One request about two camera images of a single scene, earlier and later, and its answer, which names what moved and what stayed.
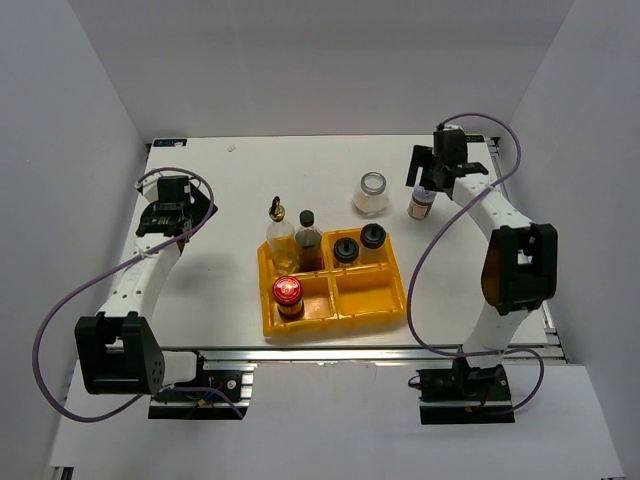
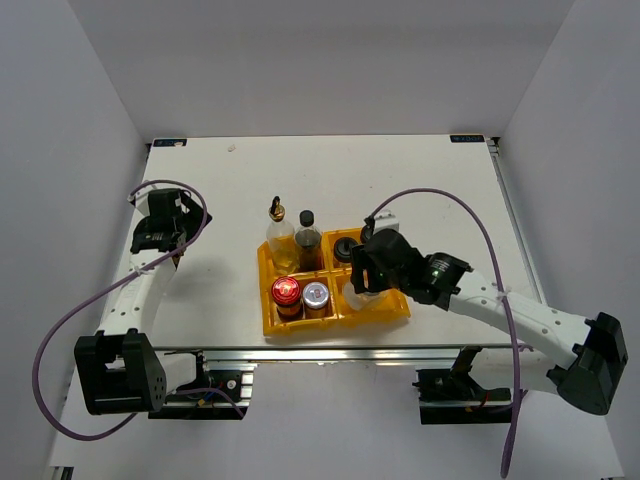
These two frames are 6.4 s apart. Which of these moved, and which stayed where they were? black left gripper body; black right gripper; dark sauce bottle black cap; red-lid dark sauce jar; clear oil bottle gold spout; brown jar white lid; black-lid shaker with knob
Moved: brown jar white lid; black right gripper
Stayed: red-lid dark sauce jar; dark sauce bottle black cap; clear oil bottle gold spout; black-lid shaker with knob; black left gripper body
